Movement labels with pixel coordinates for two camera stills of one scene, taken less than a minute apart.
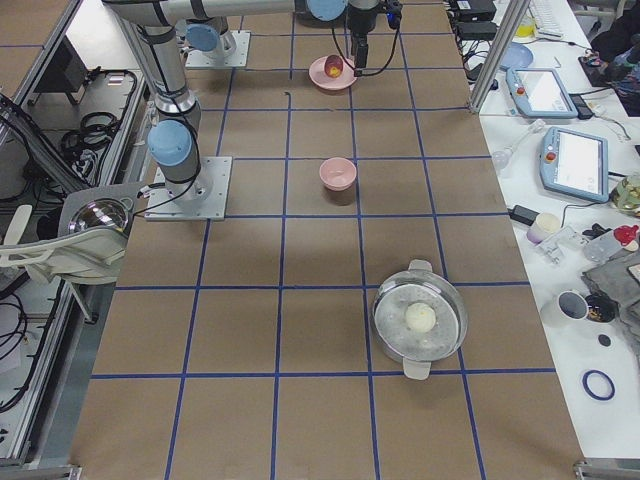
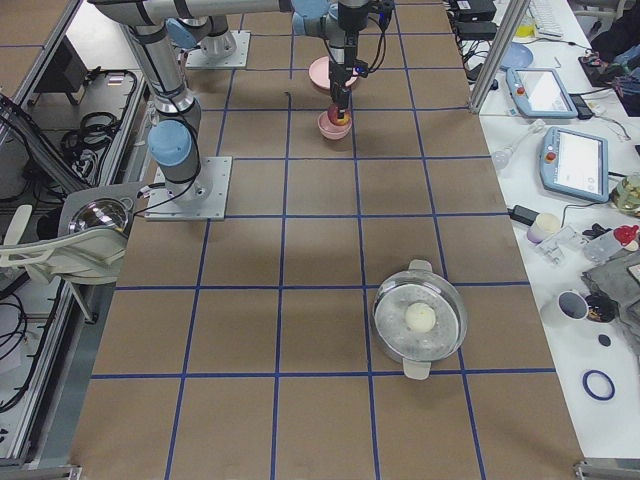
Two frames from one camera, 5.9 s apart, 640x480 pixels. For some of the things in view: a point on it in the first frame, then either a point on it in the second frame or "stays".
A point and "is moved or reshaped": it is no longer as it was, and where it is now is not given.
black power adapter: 523,214 stays
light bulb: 502,158 stays
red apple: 333,66 is moved or reshaped
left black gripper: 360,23 to 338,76
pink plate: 321,79 stays
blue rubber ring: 591,392 stays
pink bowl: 338,173 to 330,129
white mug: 566,309 stays
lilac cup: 545,224 stays
